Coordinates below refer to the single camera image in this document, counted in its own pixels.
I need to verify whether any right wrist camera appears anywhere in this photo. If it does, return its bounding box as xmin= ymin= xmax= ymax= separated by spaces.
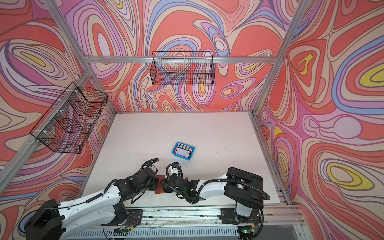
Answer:
xmin=166 ymin=162 xmax=184 ymax=179

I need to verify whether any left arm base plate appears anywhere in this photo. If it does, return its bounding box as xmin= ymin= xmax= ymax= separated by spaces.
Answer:
xmin=109 ymin=209 xmax=144 ymax=226

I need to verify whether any white VIP card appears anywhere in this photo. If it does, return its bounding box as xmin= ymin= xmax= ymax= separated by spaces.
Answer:
xmin=174 ymin=148 xmax=192 ymax=159

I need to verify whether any red leather card holder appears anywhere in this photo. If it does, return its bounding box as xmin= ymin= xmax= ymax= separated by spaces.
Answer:
xmin=155 ymin=174 xmax=190 ymax=194

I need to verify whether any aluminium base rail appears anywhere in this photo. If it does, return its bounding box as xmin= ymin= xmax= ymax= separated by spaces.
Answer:
xmin=65 ymin=205 xmax=313 ymax=240

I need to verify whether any black wire basket wall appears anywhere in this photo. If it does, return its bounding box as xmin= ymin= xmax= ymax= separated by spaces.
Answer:
xmin=150 ymin=50 xmax=216 ymax=86
xmin=30 ymin=82 xmax=108 ymax=154

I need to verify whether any blue plastic tray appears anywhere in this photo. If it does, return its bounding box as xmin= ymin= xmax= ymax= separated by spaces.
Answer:
xmin=172 ymin=142 xmax=195 ymax=161

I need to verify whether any black wire basket left wall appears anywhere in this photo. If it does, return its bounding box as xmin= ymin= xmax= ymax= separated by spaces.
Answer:
xmin=30 ymin=82 xmax=108 ymax=154

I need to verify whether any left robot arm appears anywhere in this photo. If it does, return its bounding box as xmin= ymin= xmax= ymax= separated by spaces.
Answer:
xmin=24 ymin=158 xmax=159 ymax=240

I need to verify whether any stack of cards in tray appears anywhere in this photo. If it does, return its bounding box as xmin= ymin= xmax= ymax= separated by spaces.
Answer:
xmin=178 ymin=143 xmax=192 ymax=152

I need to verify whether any black wire basket back wall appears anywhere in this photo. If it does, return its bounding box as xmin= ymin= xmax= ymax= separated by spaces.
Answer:
xmin=150 ymin=50 xmax=216 ymax=86

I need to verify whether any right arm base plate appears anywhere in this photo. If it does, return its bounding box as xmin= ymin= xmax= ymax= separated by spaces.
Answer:
xmin=219 ymin=208 xmax=262 ymax=225

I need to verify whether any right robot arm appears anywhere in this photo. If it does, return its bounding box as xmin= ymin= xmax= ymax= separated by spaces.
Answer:
xmin=159 ymin=164 xmax=271 ymax=226

